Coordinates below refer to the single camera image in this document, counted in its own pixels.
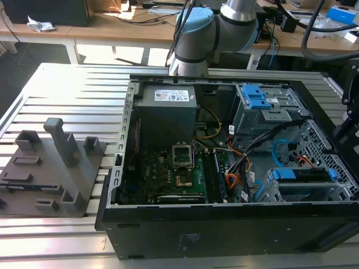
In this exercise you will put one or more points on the white framed flat tablet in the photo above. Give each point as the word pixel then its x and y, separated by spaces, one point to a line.
pixel 300 14

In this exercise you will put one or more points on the grey metal disk bay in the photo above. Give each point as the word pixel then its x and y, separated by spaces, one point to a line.
pixel 305 192

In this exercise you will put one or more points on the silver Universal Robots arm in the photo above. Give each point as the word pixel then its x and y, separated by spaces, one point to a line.
pixel 196 36

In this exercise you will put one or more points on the black box on desk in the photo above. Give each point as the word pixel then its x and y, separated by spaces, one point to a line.
pixel 47 12

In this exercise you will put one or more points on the bronze chipset heatsink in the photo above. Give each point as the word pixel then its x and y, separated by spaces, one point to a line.
pixel 184 180

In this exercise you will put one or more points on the crumpled white paper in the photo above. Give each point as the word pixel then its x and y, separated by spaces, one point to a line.
pixel 40 24

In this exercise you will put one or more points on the grey parts rack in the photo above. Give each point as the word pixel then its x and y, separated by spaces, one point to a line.
pixel 64 168

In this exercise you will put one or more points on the blue cardboard box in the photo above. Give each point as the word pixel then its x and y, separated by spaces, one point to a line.
pixel 342 15

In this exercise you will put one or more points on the grey power supply unit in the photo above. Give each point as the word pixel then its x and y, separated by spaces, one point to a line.
pixel 165 117

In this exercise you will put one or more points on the black open PC case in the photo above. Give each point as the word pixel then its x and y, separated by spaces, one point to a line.
pixel 213 232

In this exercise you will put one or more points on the clear plastic bag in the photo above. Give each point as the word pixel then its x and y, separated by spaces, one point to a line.
pixel 328 26

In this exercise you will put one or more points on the wooden desk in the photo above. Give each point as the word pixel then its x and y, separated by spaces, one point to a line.
pixel 106 29
pixel 291 42

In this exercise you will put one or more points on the black power adapter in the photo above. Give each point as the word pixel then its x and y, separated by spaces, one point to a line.
pixel 289 24

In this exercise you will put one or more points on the CPU socket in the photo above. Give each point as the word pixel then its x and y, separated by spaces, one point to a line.
pixel 182 155

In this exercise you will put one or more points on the blue plastic drive latch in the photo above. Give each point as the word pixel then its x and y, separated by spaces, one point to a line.
pixel 255 98

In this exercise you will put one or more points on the green motherboard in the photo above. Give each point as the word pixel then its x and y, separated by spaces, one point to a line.
pixel 165 173

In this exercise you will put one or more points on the grey metal drive cage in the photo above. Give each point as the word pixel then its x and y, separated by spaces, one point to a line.
pixel 261 120

